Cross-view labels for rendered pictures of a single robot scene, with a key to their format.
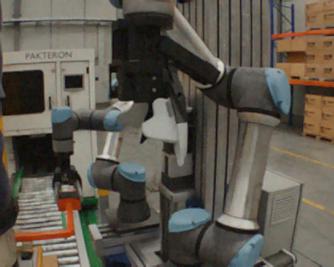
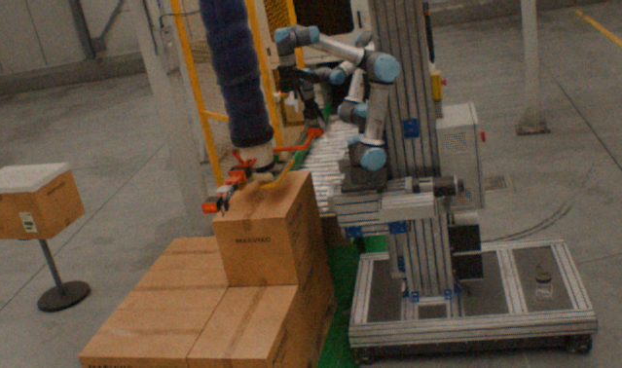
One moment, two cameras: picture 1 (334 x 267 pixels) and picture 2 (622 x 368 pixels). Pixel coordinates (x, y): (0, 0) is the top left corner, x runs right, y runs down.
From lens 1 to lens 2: 2.52 m
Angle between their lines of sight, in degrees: 38
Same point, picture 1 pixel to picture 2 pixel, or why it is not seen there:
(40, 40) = not seen: outside the picture
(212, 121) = not seen: hidden behind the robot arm
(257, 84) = (372, 66)
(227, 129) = (396, 83)
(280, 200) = (450, 135)
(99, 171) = (344, 109)
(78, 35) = not seen: outside the picture
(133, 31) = (281, 70)
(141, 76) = (285, 85)
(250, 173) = (370, 114)
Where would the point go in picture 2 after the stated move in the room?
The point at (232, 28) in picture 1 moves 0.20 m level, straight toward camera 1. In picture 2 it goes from (388, 16) to (360, 26)
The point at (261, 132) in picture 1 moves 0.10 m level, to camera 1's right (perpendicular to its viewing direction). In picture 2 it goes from (375, 92) to (394, 92)
